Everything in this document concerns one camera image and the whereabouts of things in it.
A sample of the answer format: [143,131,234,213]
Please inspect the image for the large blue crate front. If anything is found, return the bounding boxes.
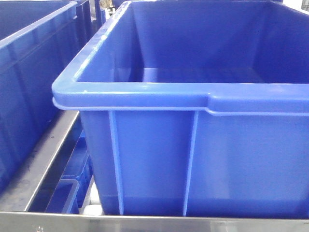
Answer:
[52,0,309,219]

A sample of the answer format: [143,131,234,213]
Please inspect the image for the blue crate left side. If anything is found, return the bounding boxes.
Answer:
[0,0,80,190]

